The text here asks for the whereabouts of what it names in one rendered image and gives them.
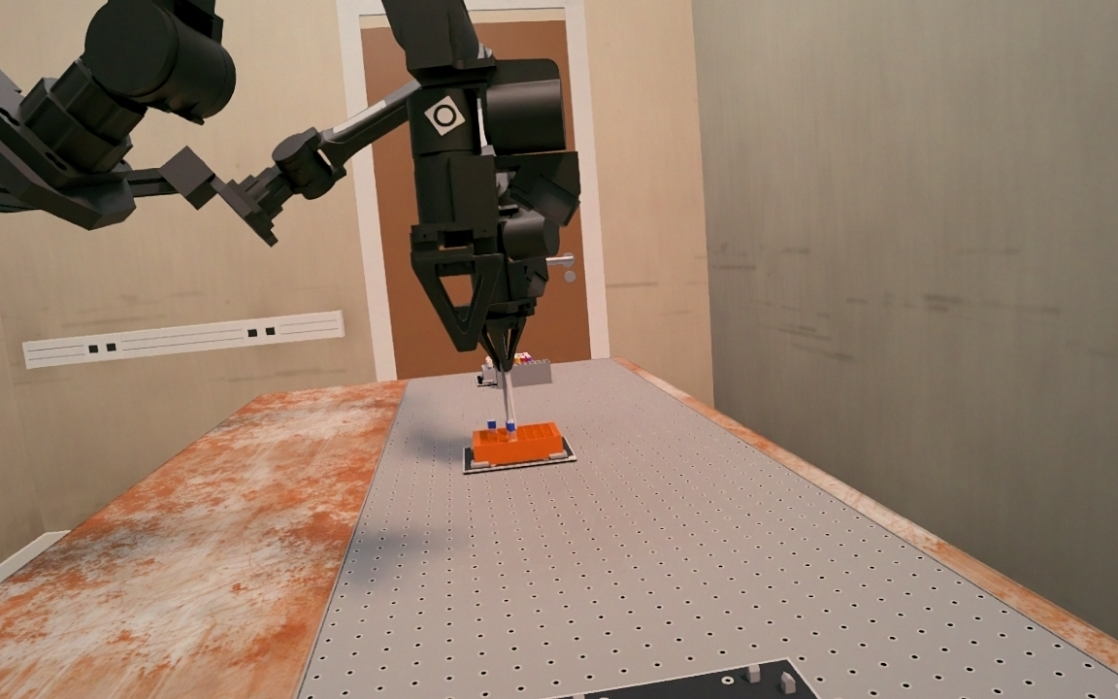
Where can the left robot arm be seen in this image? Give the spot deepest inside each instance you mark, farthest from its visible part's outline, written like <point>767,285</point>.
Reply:
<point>527,237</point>

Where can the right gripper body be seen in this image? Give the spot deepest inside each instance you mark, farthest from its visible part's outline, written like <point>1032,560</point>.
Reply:
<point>433,198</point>

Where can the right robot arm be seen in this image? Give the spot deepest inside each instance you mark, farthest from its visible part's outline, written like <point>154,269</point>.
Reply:
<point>73,132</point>

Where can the grey slotted rack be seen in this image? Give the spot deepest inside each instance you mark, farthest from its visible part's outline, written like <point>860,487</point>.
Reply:
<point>528,373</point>

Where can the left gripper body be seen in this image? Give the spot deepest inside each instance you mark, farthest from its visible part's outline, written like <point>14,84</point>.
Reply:
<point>501,302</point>

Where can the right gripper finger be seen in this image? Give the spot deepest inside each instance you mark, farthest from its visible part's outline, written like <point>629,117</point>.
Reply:
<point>463,324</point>
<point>427,270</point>

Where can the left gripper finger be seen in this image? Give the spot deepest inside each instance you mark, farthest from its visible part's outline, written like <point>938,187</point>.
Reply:
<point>496,333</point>
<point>486,344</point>

